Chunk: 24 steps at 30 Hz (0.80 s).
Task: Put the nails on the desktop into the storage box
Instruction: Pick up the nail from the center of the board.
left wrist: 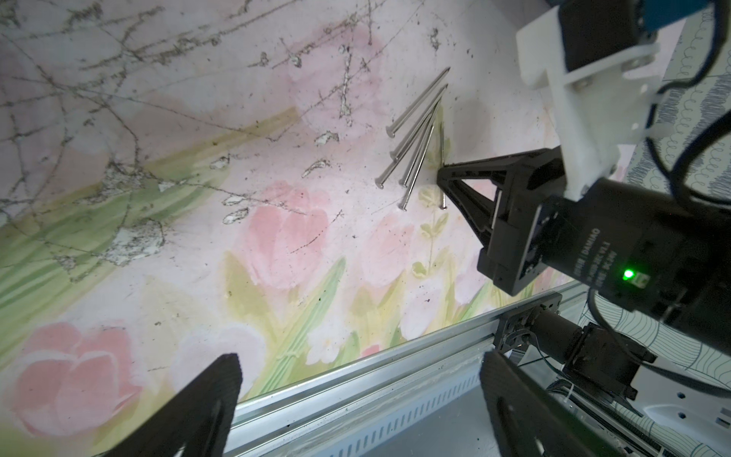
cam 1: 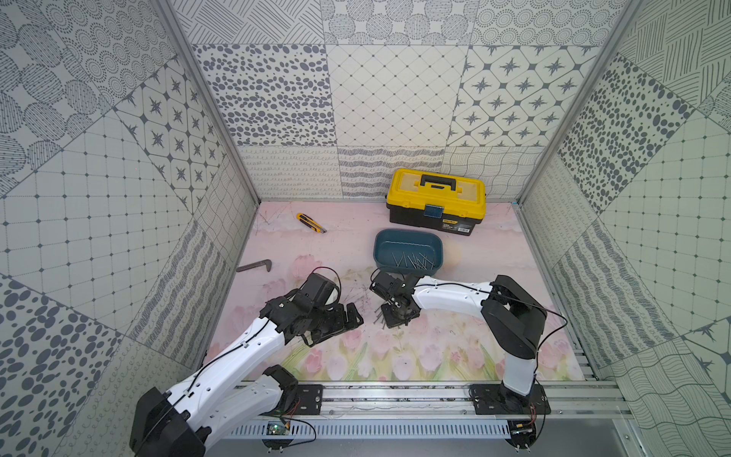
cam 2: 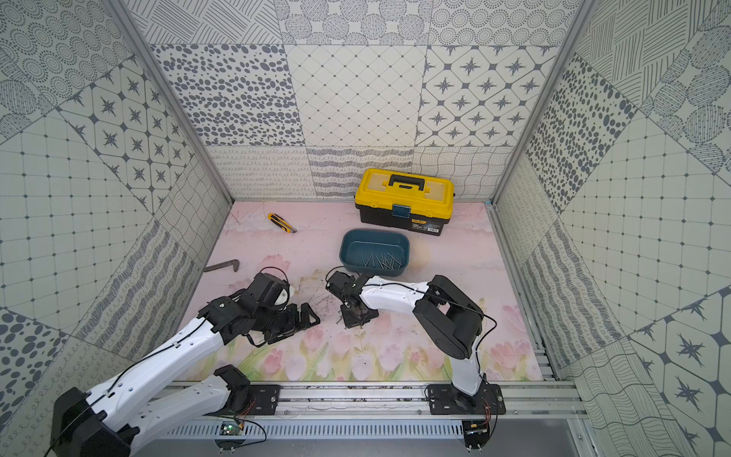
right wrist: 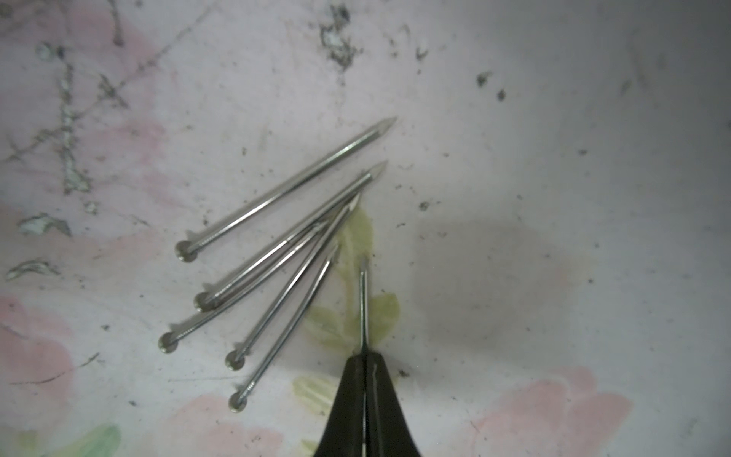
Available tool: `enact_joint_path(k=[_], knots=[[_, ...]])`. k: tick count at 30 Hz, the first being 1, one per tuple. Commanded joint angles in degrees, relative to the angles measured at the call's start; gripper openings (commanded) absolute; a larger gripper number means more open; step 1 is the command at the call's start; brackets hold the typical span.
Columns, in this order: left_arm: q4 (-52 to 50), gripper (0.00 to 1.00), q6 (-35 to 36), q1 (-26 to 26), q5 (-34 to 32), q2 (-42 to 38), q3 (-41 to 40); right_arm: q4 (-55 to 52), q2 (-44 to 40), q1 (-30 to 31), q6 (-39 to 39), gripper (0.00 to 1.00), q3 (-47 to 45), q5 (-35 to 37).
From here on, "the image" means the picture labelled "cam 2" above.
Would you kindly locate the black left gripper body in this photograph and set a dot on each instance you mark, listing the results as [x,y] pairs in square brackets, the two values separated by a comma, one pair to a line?
[287,319]

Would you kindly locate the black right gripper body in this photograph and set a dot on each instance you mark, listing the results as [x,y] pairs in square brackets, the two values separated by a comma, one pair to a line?
[352,319]

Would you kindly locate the teal plastic storage box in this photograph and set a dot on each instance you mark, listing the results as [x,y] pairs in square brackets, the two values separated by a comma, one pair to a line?
[375,252]

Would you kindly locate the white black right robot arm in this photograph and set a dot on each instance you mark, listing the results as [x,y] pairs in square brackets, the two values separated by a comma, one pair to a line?
[455,324]

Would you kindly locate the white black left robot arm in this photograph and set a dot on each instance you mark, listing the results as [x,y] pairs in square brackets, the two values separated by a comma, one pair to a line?
[81,428]

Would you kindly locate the dark metal hex key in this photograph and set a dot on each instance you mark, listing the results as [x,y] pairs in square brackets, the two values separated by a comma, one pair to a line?
[234,264]

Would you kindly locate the yellow black utility knife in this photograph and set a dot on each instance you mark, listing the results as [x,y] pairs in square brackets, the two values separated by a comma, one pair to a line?
[281,223]

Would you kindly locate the yellow black toolbox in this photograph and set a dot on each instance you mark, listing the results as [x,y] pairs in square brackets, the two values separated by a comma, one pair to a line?
[405,201]

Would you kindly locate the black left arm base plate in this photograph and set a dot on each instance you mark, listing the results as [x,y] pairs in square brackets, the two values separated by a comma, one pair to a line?
[257,400]

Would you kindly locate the white perforated cable duct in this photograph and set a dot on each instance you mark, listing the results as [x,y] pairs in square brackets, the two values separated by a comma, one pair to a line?
[319,429]

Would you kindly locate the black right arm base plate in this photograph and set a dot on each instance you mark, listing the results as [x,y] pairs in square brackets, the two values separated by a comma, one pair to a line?
[444,399]

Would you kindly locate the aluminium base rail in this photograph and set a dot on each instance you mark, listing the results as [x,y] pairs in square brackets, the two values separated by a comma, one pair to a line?
[553,400]

